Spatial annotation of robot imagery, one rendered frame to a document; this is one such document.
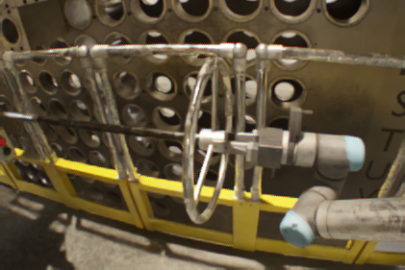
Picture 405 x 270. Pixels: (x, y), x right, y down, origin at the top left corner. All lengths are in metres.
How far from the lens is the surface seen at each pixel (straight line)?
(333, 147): 0.59
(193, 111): 0.44
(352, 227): 0.51
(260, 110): 0.81
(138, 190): 1.27
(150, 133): 0.66
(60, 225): 1.78
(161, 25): 1.71
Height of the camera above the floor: 1.24
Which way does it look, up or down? 33 degrees down
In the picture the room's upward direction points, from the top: 5 degrees counter-clockwise
